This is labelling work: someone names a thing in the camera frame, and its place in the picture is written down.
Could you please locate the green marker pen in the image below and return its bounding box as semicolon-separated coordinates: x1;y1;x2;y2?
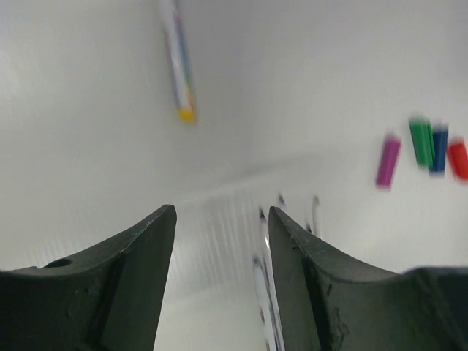
252;208;284;351

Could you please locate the red pen cap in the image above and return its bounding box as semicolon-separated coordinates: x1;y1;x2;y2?
447;138;468;181

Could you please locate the green pen cap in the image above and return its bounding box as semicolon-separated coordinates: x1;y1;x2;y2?
409;116;434;169

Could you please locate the purple pen cap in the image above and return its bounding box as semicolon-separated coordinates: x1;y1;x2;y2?
375;134;401;188

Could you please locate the yellow marker pen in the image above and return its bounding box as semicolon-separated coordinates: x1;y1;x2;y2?
159;0;196;124

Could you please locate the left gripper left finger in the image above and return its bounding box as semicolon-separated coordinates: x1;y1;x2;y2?
1;205;177;350

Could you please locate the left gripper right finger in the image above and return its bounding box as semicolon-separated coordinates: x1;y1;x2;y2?
268;207;467;350

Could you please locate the blue pen cap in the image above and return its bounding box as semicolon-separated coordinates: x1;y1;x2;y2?
431;124;449;175

